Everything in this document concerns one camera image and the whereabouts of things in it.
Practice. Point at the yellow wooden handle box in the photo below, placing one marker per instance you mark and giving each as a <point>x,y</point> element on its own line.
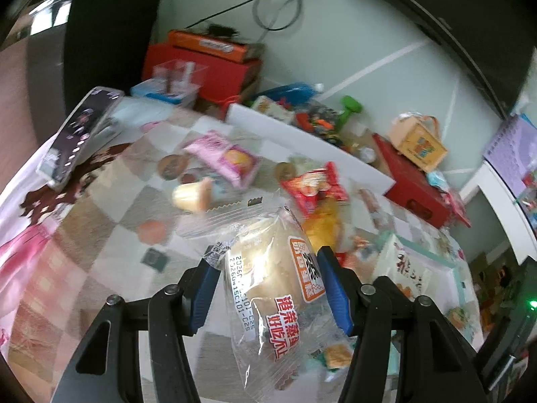
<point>418,138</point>

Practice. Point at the smartphone on stand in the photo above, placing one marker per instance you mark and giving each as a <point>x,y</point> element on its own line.
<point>89,127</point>

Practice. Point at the toy clutter pile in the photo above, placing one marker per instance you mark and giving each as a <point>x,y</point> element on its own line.
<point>311,117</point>

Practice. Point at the clear plastic box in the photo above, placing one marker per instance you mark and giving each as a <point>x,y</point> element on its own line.
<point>188,72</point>

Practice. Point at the red box stack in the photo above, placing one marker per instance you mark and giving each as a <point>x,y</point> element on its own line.
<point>222,78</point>

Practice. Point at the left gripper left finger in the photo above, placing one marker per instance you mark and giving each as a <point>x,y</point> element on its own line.
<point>106,364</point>

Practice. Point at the orange flat box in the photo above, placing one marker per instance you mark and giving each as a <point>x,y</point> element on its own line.
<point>230,50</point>

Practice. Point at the yellow snack bag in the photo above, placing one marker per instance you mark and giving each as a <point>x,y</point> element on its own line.
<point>323,225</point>

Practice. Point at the large red gift box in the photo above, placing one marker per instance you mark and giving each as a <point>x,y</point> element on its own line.
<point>411,189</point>

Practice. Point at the clear steamed bun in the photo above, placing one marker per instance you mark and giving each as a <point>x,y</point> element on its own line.
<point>277,304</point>

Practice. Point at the blue lidded plastic container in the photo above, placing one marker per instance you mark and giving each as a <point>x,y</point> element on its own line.
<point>177,94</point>

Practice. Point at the blue wet wipes pack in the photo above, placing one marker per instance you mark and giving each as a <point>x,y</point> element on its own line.
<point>436,179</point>

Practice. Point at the black cabinet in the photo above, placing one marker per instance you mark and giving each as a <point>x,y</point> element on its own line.
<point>106,44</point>

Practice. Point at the red heart snack bag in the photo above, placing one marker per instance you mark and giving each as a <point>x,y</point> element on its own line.
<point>314,186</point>

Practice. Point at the pink floral pouch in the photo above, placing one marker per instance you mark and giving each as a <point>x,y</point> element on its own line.
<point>457,209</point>

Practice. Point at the blue water bottle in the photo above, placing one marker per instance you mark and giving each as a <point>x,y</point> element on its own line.
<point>293,94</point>

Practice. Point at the white chinese pastry packet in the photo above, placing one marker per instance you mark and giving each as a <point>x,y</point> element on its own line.
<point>403,268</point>

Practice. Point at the purple perforated file holder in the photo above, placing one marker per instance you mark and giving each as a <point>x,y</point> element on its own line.
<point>512,150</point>

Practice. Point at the teal shallow cardboard tray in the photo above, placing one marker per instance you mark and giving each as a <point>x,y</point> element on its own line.
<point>445,287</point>

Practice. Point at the yellow jelly pudding cup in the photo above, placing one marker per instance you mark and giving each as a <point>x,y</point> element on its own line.
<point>193,197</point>

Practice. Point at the green white cracker bag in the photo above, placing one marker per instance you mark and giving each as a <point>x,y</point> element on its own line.
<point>334,360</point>

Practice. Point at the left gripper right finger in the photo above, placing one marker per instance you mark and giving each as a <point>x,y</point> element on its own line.
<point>435,360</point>

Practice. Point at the white shelf desk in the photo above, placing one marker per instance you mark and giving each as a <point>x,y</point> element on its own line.
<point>513,221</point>

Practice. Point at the white foam board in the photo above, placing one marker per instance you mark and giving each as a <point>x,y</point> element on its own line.
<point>299,142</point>

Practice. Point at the pink snack packet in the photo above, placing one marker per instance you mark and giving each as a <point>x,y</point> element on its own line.
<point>233,162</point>

